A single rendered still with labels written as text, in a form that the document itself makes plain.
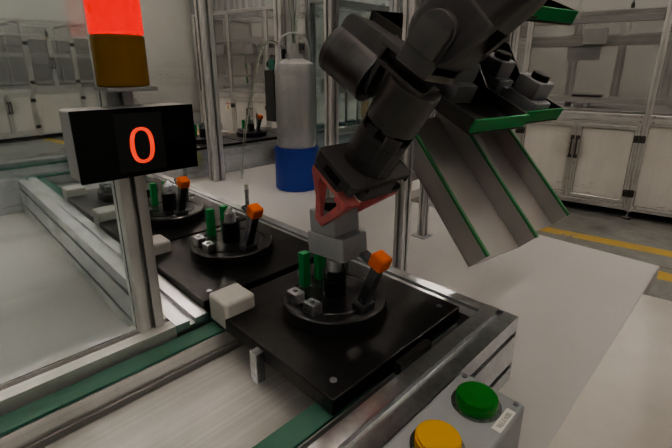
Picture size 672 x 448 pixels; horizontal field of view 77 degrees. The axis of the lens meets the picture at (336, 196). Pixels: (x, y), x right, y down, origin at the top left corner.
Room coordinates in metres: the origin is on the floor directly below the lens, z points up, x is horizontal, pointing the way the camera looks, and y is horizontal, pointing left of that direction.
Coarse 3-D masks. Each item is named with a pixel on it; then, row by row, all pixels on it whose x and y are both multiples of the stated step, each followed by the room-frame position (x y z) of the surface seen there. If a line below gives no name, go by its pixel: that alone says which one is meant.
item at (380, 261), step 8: (360, 256) 0.46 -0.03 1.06; (368, 256) 0.46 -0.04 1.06; (376, 256) 0.45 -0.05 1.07; (384, 256) 0.45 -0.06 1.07; (368, 264) 0.45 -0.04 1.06; (376, 264) 0.44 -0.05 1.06; (384, 264) 0.44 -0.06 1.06; (368, 272) 0.45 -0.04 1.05; (376, 272) 0.45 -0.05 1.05; (368, 280) 0.45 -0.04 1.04; (376, 280) 0.45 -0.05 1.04; (368, 288) 0.45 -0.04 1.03; (360, 296) 0.46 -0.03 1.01; (368, 296) 0.46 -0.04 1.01
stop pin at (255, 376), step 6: (258, 348) 0.42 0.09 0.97; (252, 354) 0.41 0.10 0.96; (258, 354) 0.41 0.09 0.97; (252, 360) 0.41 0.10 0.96; (258, 360) 0.41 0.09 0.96; (252, 366) 0.41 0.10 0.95; (258, 366) 0.41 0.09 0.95; (264, 366) 0.42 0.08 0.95; (252, 372) 0.41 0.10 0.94; (258, 372) 0.41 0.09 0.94; (264, 372) 0.41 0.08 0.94; (252, 378) 0.41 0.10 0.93; (258, 378) 0.41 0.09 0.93; (264, 378) 0.41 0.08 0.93
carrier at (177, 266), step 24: (168, 240) 0.69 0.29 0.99; (192, 240) 0.73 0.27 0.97; (216, 240) 0.68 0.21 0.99; (240, 240) 0.68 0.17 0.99; (264, 240) 0.68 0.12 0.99; (288, 240) 0.73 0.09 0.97; (168, 264) 0.63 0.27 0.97; (192, 264) 0.63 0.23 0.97; (216, 264) 0.62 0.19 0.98; (240, 264) 0.62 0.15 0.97; (264, 264) 0.63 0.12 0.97; (288, 264) 0.63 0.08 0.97; (192, 288) 0.55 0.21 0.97; (216, 288) 0.55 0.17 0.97
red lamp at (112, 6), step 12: (84, 0) 0.44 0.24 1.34; (96, 0) 0.43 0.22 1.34; (108, 0) 0.43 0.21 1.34; (120, 0) 0.44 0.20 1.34; (132, 0) 0.45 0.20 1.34; (96, 12) 0.43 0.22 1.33; (108, 12) 0.43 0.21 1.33; (120, 12) 0.44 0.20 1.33; (132, 12) 0.45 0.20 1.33; (96, 24) 0.43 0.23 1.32; (108, 24) 0.43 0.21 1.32; (120, 24) 0.43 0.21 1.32; (132, 24) 0.44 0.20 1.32
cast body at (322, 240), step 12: (312, 216) 0.50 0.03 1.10; (348, 216) 0.49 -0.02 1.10; (312, 228) 0.50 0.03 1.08; (324, 228) 0.49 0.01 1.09; (336, 228) 0.48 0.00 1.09; (348, 228) 0.49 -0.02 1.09; (312, 240) 0.50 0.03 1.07; (324, 240) 0.49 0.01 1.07; (336, 240) 0.47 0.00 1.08; (348, 240) 0.47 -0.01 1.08; (360, 240) 0.49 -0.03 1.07; (312, 252) 0.50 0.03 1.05; (324, 252) 0.49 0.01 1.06; (336, 252) 0.47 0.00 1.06; (348, 252) 0.47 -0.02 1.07; (360, 252) 0.48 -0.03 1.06
